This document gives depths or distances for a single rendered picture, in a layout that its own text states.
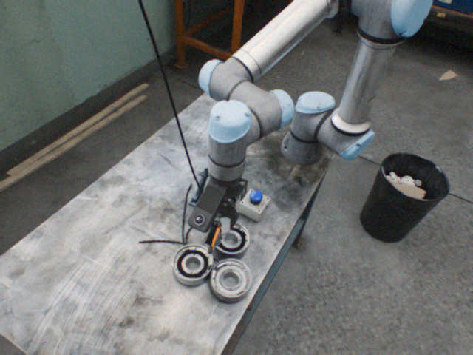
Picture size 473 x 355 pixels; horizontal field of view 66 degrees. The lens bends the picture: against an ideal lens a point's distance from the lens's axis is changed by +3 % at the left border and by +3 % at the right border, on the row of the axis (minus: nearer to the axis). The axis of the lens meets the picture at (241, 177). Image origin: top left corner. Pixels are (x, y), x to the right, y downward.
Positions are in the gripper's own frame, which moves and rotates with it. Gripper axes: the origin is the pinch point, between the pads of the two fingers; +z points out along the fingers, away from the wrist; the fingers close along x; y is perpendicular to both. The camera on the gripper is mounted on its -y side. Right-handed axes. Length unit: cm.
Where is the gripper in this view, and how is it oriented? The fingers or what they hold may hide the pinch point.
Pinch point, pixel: (216, 231)
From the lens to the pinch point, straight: 88.7
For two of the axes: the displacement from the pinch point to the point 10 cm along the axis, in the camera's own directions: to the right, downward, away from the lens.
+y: 4.5, -6.3, 6.3
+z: -0.9, 6.7, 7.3
